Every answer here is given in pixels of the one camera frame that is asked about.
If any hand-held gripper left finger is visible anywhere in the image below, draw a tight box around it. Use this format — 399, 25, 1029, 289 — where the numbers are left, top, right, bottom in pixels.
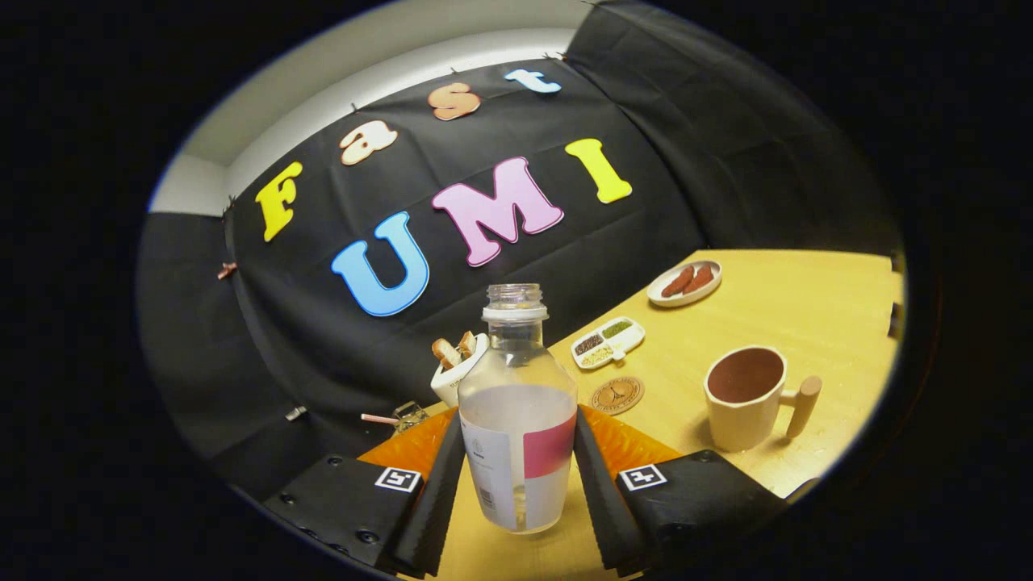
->
260, 406, 467, 579

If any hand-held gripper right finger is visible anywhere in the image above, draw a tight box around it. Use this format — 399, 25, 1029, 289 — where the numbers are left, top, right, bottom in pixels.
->
573, 403, 790, 578

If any round wooden coaster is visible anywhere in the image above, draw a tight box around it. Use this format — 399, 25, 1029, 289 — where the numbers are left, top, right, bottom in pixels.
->
590, 376, 645, 416

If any clear juice bottle red label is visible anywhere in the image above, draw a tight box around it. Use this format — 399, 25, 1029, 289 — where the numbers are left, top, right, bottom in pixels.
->
457, 283, 579, 535

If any beige cup wooden handle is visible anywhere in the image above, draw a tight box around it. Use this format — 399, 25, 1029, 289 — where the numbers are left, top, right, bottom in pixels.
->
704, 346, 823, 453

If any white toaster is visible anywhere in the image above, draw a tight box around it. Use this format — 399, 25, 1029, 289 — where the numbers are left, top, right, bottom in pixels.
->
430, 332, 491, 407

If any white divided condiment tray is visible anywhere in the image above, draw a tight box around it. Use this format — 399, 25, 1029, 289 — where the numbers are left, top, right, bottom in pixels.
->
571, 316, 646, 371

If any black backdrop cloth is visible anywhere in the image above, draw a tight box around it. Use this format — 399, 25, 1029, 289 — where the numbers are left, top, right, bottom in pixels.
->
136, 0, 901, 501

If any white round plate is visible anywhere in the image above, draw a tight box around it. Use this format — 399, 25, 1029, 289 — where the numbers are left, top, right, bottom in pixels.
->
646, 260, 723, 308

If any wooden table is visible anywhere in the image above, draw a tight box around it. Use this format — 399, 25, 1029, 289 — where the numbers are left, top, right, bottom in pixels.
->
404, 249, 905, 581

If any wire mesh holder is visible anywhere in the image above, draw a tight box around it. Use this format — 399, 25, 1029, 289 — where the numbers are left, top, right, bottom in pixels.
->
392, 400, 430, 435

